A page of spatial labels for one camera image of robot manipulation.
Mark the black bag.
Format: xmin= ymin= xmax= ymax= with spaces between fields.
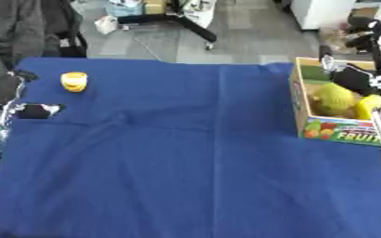
xmin=341 ymin=15 xmax=381 ymax=54

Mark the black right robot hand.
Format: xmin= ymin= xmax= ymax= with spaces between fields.
xmin=319 ymin=54 xmax=381 ymax=97

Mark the yellow-green soft toy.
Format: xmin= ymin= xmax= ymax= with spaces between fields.
xmin=308 ymin=83 xmax=360 ymax=119

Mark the black chair base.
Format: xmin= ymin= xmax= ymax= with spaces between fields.
xmin=115 ymin=0 xmax=220 ymax=51

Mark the white cabinet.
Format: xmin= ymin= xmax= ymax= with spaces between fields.
xmin=289 ymin=0 xmax=360 ymax=32

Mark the person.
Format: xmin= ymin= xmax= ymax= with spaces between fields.
xmin=0 ymin=0 xmax=90 ymax=106

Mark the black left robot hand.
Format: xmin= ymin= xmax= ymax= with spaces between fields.
xmin=13 ymin=103 xmax=67 ymax=121

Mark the tan cardboard box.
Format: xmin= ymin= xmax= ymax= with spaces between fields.
xmin=288 ymin=57 xmax=381 ymax=147

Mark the white plastic bag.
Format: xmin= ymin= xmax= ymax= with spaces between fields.
xmin=93 ymin=14 xmax=121 ymax=35

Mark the yellow toy block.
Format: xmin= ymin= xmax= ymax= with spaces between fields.
xmin=353 ymin=94 xmax=381 ymax=121

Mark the yellow toy cup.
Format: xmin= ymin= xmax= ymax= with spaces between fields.
xmin=59 ymin=71 xmax=90 ymax=93

